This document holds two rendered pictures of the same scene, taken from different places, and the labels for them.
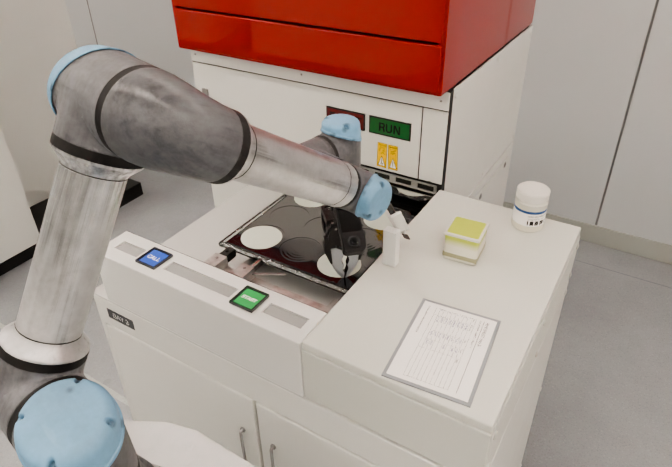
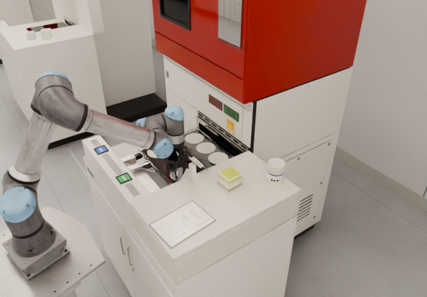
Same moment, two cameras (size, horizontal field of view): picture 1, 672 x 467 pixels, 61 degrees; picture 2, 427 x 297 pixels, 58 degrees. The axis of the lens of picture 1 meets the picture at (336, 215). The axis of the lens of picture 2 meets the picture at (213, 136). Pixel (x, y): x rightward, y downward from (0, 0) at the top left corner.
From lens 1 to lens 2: 0.79 m
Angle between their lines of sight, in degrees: 19
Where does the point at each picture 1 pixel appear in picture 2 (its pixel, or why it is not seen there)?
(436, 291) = (201, 198)
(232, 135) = (77, 116)
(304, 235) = not seen: hidden behind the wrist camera
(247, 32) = (178, 51)
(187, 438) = (81, 227)
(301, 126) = (200, 100)
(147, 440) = (67, 223)
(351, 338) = (149, 207)
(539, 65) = (399, 84)
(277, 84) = (192, 77)
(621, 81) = not seen: outside the picture
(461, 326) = (197, 217)
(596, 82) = not seen: outside the picture
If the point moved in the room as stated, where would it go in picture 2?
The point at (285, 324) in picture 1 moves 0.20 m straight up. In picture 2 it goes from (129, 193) to (123, 154)
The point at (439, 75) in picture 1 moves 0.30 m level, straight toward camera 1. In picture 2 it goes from (243, 94) to (203, 124)
